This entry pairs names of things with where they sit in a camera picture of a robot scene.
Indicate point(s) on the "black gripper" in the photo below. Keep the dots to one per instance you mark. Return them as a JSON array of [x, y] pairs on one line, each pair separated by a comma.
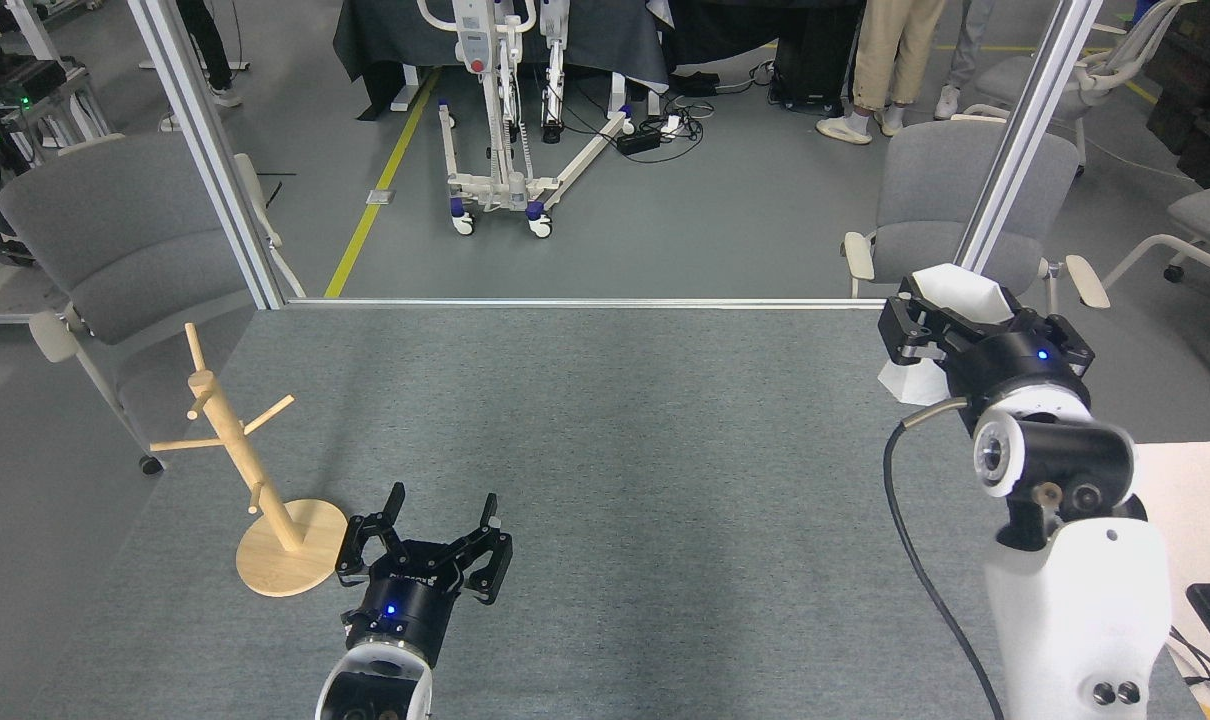
[[1005, 365], [405, 605]]

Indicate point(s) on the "white faceted cup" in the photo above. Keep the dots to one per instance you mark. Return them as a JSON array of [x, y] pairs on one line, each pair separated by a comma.
[[965, 290]]

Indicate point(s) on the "wooden cup storage rack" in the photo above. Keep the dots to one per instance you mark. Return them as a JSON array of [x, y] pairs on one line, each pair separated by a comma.
[[285, 565]]

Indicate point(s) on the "grey chair with white armrests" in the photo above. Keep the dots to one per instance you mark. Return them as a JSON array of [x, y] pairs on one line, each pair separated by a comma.
[[115, 230], [935, 200]]

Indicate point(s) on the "white desk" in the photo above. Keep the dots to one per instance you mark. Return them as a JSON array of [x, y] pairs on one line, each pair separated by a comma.
[[1195, 480]]

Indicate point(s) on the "white mesh office chair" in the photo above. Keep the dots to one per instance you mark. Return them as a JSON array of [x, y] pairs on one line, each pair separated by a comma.
[[1025, 75]]

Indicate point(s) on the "person in beige trousers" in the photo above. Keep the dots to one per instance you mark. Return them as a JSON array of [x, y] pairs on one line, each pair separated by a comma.
[[895, 50]]

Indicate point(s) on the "black case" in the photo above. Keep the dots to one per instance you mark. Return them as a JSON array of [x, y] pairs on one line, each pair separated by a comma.
[[815, 60]]

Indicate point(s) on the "stack of dark boxes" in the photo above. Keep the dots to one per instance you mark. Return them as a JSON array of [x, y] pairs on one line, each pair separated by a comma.
[[1205, 100]]

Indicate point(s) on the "metal floor socket plate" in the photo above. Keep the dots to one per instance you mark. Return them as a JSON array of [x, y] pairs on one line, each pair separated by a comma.
[[381, 197]]

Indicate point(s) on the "black power strip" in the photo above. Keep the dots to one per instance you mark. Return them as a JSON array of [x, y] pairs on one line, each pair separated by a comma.
[[639, 142]]

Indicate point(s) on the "white stand on wheels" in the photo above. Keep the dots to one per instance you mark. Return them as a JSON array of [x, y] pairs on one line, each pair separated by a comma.
[[475, 50]]

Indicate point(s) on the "table with dark cloth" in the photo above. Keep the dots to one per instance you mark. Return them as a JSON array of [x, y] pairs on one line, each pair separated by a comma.
[[385, 35]]

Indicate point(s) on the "person in dark trousers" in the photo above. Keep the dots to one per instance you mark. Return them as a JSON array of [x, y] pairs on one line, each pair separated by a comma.
[[205, 40]]

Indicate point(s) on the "metal equipment cart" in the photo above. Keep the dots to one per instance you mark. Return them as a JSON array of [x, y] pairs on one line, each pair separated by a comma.
[[35, 80]]

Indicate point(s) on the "silver aluminium frame post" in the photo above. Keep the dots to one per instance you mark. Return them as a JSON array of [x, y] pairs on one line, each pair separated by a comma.
[[1020, 150], [205, 150]]

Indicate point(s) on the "silver aluminium frame rail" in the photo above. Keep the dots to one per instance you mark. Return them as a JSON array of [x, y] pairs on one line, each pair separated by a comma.
[[615, 303]]

